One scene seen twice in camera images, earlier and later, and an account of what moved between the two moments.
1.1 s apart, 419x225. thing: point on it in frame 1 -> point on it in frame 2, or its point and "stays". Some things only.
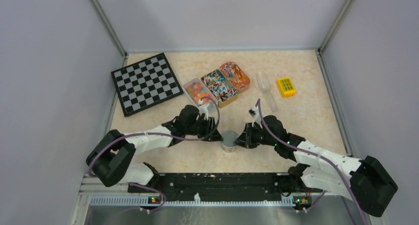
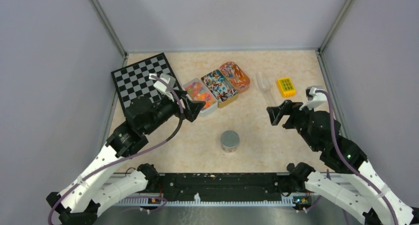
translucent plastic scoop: (264, 83) stays
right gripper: (245, 139) -> (275, 112)
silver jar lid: (229, 137) stays
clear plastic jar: (229, 150) stays
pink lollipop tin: (240, 81) stays
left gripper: (211, 133) -> (192, 108)
